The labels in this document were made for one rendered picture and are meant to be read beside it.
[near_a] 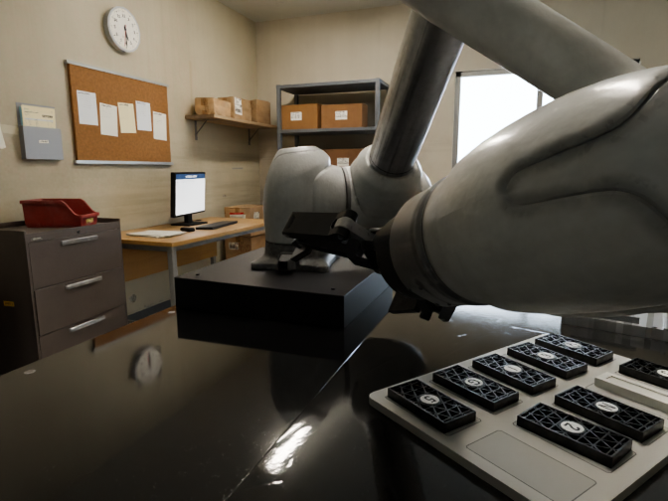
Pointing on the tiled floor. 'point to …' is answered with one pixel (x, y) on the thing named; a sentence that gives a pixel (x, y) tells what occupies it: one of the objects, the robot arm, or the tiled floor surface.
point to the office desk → (178, 248)
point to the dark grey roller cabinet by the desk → (58, 288)
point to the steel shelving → (328, 92)
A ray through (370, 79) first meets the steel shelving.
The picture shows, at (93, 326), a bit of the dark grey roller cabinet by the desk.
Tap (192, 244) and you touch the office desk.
